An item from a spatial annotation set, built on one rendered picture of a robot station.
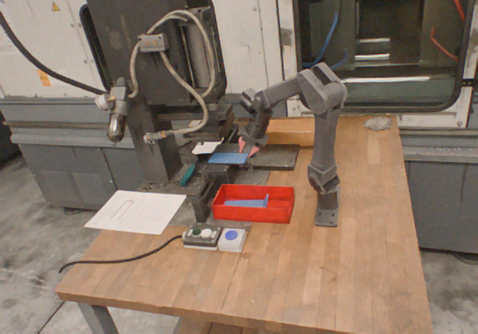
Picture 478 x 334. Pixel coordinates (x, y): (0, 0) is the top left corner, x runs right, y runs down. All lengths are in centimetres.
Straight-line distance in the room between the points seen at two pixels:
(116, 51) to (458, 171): 158
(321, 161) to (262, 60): 88
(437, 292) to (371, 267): 121
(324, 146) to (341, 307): 43
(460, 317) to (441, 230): 41
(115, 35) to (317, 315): 101
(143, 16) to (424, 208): 162
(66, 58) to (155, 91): 123
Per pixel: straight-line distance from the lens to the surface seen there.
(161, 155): 146
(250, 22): 188
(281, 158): 151
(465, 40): 178
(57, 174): 306
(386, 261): 112
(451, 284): 234
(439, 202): 217
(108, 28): 135
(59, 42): 250
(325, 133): 110
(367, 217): 124
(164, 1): 123
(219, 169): 137
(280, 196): 130
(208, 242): 116
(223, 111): 132
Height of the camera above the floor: 169
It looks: 30 degrees down
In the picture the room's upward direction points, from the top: 9 degrees counter-clockwise
